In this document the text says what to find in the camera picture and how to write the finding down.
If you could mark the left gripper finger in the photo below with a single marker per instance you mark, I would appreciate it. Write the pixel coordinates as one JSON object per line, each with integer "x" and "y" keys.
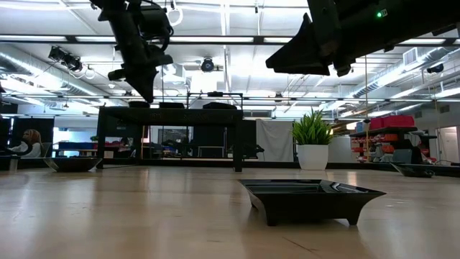
{"x": 151, "y": 84}
{"x": 138, "y": 84}

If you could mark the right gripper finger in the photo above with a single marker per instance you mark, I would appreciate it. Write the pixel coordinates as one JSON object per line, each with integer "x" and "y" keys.
{"x": 302, "y": 54}

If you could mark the black square mini plate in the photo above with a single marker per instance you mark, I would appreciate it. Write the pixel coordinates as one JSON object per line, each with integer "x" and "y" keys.
{"x": 309, "y": 205}
{"x": 171, "y": 105}

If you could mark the black leaf-shaped mini plate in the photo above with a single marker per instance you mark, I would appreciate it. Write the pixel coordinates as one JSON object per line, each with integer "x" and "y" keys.
{"x": 72, "y": 165}
{"x": 219, "y": 106}

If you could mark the black teardrop mini plate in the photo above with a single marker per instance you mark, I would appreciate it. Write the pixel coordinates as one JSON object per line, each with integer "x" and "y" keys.
{"x": 417, "y": 172}
{"x": 139, "y": 105}

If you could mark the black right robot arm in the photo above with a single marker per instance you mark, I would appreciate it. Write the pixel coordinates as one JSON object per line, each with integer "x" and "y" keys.
{"x": 424, "y": 18}

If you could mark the black perforated metal rack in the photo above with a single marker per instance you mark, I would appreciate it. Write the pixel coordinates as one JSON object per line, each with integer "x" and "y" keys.
{"x": 172, "y": 117}

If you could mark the black spotlight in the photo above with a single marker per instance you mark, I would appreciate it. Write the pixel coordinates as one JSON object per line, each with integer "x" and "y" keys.
{"x": 73, "y": 64}
{"x": 435, "y": 68}

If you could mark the white cloth screen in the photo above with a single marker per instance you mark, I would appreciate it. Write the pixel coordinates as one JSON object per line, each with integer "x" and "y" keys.
{"x": 275, "y": 140}

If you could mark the small red storage bin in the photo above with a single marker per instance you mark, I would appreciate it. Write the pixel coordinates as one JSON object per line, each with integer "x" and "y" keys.
{"x": 376, "y": 123}

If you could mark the black partition panel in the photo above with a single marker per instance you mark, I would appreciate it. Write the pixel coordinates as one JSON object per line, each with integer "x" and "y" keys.
{"x": 45, "y": 124}

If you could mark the green plant in white pot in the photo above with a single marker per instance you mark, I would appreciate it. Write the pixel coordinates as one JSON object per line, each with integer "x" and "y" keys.
{"x": 312, "y": 156}

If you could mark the large red storage bin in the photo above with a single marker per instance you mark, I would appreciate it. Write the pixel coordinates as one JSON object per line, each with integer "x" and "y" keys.
{"x": 399, "y": 121}

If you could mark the black storage shelf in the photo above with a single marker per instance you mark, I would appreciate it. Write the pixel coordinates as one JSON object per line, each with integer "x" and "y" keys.
{"x": 395, "y": 130}

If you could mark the person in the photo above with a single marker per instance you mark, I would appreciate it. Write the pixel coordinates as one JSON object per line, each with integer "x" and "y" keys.
{"x": 32, "y": 147}

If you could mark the black light rail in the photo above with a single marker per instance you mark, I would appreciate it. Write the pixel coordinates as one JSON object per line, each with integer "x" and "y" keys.
{"x": 258, "y": 40}

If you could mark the black round camera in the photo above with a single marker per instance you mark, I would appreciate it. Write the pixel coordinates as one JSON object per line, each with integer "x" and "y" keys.
{"x": 207, "y": 65}

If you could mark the black metal stand frame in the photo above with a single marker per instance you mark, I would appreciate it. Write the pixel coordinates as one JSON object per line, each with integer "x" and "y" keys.
{"x": 215, "y": 94}

